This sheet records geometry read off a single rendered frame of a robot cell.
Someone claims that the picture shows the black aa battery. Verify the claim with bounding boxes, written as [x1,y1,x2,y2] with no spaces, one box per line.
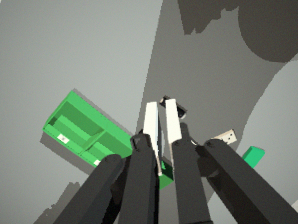
[159,97,186,119]

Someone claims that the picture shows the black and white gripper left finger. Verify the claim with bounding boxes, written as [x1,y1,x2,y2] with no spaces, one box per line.
[53,102,162,224]

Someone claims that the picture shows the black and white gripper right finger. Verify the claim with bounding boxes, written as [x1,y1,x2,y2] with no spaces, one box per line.
[166,99,298,224]

